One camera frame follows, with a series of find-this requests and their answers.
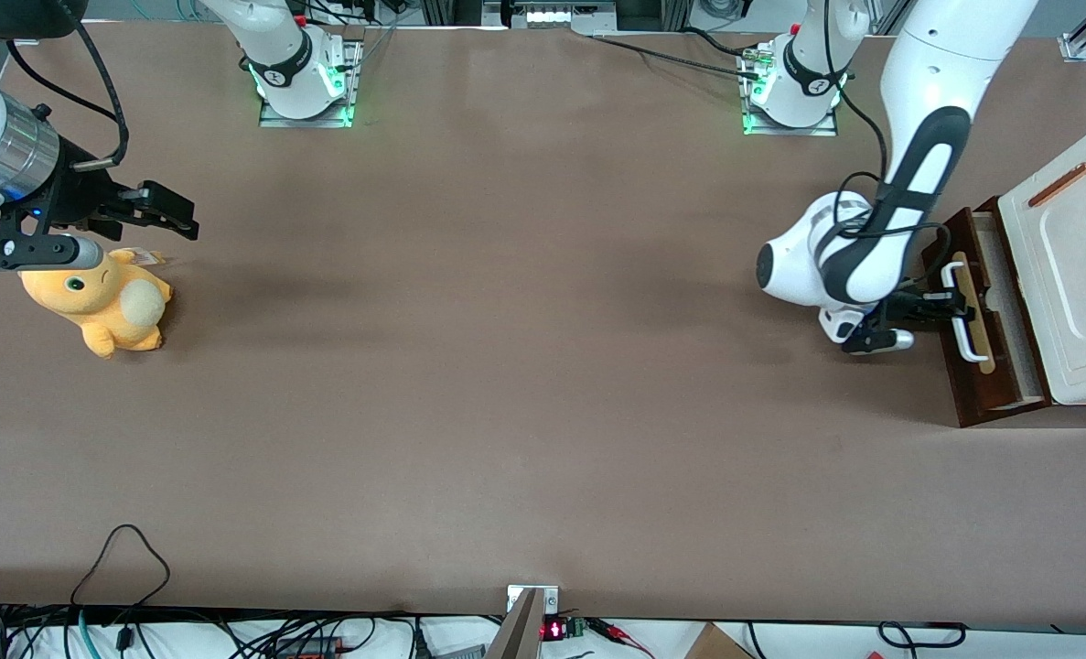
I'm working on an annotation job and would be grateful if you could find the thick black table cable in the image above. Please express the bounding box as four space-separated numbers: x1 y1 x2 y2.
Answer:
680 26 765 59

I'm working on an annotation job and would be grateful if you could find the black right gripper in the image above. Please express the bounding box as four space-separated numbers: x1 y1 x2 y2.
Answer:
21 135 200 242

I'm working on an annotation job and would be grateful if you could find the white drawer cabinet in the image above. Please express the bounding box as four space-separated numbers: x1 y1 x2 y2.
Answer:
997 108 1086 407

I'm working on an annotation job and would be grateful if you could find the brown cardboard piece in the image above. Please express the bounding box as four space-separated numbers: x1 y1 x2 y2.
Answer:
684 621 756 659

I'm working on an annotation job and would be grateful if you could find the black looped cable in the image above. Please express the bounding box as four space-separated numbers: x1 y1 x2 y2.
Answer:
70 524 172 609

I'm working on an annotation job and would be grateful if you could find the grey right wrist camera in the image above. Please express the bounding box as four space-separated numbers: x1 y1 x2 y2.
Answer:
0 235 105 272

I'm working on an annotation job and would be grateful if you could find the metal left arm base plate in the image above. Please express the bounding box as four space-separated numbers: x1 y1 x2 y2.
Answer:
741 46 839 137

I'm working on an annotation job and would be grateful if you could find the black oval cable loop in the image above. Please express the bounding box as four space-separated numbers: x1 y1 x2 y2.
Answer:
877 621 968 653

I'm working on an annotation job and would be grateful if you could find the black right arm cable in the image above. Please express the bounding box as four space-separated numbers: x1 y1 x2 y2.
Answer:
3 0 132 173

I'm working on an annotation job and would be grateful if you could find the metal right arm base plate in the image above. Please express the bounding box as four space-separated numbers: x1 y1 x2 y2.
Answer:
258 37 363 128

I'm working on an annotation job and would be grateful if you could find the white drawer handle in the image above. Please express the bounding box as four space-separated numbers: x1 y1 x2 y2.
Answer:
940 263 993 363

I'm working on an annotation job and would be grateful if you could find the thin black table cable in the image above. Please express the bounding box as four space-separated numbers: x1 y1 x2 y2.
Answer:
588 33 767 79

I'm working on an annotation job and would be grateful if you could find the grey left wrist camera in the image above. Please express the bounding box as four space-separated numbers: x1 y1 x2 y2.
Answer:
840 329 916 356

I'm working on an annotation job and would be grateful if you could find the light wooden handle backing strip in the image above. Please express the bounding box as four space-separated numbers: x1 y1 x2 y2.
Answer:
952 251 998 375

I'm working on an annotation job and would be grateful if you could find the white power strip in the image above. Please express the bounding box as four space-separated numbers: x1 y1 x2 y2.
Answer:
522 3 618 29

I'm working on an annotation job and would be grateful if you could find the red wire pair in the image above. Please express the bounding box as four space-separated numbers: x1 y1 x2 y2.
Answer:
586 619 655 658

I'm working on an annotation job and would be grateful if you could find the orange plush toy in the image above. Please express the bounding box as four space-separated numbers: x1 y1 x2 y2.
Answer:
18 247 174 360

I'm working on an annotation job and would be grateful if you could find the small brown wooden strip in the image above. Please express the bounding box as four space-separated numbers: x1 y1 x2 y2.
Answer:
1028 162 1086 209

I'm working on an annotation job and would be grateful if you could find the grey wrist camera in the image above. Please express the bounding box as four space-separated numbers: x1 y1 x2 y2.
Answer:
0 235 105 272
840 329 916 356

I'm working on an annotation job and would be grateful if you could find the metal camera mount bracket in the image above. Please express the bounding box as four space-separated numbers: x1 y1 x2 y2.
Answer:
486 584 562 659

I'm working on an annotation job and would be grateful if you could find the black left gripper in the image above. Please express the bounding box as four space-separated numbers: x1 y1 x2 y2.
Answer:
857 287 980 354

